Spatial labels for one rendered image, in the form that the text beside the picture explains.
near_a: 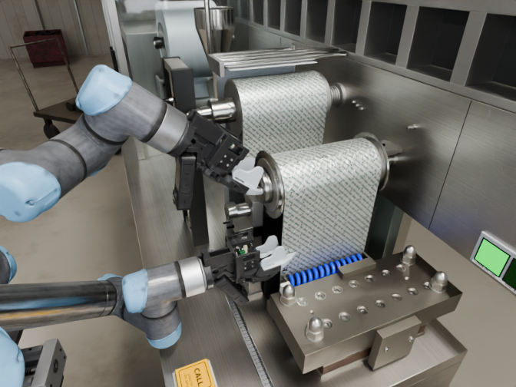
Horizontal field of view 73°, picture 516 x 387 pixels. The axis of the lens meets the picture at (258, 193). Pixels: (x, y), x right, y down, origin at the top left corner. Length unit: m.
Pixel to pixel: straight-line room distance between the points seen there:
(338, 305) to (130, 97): 0.57
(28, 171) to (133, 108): 0.16
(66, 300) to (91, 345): 1.42
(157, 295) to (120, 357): 1.36
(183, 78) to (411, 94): 0.52
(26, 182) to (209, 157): 0.27
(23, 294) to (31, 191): 0.23
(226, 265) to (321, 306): 0.22
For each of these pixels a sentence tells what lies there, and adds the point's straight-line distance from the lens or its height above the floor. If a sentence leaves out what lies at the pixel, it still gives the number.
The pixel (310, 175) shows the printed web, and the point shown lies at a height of 1.28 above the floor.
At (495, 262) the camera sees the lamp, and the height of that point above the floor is 1.18.
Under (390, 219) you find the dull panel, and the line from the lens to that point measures 0.97.
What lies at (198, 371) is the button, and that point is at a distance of 0.83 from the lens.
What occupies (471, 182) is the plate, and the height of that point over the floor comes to 1.30.
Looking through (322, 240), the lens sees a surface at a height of 1.11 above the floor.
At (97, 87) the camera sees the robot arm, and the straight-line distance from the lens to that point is 0.55.
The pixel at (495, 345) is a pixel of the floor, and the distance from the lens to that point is 2.32.
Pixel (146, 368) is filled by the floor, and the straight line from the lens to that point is 1.98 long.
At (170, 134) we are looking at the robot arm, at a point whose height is 1.42.
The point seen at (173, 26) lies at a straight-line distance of 1.59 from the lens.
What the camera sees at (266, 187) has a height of 1.27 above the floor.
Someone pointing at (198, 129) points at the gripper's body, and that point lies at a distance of 0.60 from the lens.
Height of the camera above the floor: 1.63
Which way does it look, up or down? 32 degrees down
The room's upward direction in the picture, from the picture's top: straight up
